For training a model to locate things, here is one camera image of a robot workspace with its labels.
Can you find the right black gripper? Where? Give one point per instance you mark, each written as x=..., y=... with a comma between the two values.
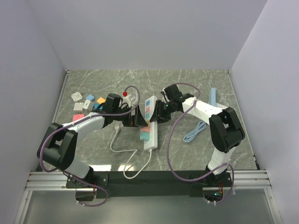
x=159, y=113

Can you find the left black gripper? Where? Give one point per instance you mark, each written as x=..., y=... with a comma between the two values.
x=137, y=120

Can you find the teal plug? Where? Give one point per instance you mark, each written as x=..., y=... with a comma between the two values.
x=145, y=136

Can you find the white power strip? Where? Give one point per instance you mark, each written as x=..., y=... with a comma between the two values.
x=149, y=108

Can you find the dark blue plug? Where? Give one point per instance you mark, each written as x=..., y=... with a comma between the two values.
x=98, y=106

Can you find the yellow plug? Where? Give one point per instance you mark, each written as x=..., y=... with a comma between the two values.
x=100, y=100

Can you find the white adapter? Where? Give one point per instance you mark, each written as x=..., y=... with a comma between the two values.
x=78, y=107
x=88, y=105

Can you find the blue power strip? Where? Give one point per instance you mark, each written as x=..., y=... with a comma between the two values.
x=212, y=97

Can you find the pink square plug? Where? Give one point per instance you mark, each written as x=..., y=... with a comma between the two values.
x=77, y=117

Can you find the white triangular socket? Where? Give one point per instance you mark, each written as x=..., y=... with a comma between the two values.
x=221, y=107

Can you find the white square plug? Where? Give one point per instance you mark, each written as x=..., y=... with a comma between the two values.
x=76, y=96

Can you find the coral plug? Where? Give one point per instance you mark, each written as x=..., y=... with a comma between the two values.
x=145, y=129

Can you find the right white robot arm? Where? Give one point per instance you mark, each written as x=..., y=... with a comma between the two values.
x=225, y=128

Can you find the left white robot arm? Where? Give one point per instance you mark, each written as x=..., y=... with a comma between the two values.
x=57, y=150

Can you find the black base bar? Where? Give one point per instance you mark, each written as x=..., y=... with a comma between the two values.
x=102, y=184

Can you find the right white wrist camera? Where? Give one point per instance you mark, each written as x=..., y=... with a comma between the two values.
x=164, y=96

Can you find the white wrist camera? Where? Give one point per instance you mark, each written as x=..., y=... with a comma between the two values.
x=164, y=96
x=130, y=100

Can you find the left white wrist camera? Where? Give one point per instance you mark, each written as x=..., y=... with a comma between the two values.
x=130, y=100

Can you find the aluminium frame rail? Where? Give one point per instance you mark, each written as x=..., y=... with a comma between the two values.
x=43, y=181

